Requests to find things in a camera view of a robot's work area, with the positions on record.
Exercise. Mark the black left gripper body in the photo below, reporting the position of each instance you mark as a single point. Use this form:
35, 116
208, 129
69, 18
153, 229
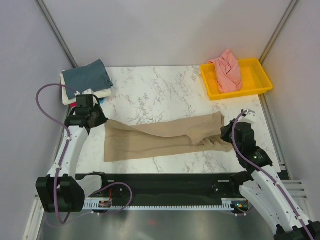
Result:
97, 112

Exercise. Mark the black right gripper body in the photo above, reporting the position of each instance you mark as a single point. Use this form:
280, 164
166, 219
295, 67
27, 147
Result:
226, 134

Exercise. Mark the beige t shirt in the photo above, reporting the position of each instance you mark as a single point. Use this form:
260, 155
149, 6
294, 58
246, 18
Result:
182, 136

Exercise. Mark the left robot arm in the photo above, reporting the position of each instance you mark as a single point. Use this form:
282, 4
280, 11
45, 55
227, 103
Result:
59, 190

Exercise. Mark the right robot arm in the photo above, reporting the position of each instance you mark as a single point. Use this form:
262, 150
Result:
261, 185

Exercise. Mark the folded red t shirt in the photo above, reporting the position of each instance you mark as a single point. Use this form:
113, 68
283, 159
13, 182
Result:
73, 105

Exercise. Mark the folded cream t shirt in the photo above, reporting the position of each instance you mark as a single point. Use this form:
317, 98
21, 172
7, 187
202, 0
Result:
68, 94

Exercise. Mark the folded blue-grey t shirt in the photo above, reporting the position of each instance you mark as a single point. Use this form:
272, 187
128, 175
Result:
91, 77

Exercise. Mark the yellow plastic bin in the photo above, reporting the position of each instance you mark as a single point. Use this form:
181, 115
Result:
254, 78

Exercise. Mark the pink t shirt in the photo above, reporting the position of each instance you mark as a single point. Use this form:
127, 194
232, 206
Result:
228, 72

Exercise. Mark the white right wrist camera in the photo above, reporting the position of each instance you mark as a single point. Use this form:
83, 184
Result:
249, 117

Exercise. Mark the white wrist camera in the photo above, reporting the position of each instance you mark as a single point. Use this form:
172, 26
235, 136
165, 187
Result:
249, 117
86, 92

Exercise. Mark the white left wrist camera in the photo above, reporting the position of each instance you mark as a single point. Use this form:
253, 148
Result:
86, 92

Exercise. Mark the white slotted cable duct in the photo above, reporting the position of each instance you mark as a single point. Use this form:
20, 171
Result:
103, 204

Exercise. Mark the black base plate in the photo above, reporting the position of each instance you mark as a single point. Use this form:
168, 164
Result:
166, 189

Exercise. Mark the left corner aluminium post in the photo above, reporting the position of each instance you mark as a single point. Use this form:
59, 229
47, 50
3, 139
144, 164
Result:
56, 32

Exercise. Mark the corner aluminium post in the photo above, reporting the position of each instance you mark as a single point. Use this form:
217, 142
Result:
278, 30
56, 32

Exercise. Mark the right corner aluminium post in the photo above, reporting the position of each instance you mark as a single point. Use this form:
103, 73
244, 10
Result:
278, 30

